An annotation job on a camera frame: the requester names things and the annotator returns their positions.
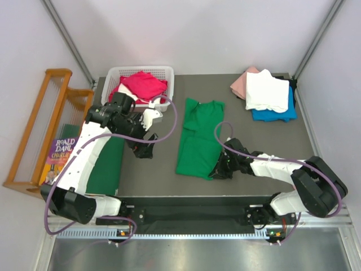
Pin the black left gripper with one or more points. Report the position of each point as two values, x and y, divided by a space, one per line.
144 146

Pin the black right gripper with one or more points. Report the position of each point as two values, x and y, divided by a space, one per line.
219 172

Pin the green t shirt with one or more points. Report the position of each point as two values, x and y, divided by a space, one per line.
198 148

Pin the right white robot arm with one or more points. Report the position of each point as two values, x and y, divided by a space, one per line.
317 189

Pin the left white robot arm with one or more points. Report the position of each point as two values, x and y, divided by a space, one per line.
66 196

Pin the green folding board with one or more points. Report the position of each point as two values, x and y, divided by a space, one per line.
94 167

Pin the folded blue t shirt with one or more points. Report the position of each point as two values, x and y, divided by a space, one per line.
269 115

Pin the crimson red t shirt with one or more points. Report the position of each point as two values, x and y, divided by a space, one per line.
144 85

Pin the white shirt in basket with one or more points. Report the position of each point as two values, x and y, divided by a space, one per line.
123 89

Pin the folded pink t shirt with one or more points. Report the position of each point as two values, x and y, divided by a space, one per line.
239 86

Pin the folded white t shirt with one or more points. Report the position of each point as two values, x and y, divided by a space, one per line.
265 92

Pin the Roald Dahl book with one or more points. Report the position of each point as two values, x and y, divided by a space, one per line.
57 157

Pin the wooden book rack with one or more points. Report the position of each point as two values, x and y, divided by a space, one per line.
59 111

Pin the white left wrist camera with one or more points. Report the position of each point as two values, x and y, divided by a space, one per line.
150 116

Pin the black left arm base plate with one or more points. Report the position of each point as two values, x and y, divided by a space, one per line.
137 214

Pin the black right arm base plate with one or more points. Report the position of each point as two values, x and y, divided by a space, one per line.
262 215

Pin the grey slotted cable duct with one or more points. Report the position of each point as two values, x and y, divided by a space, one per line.
113 233

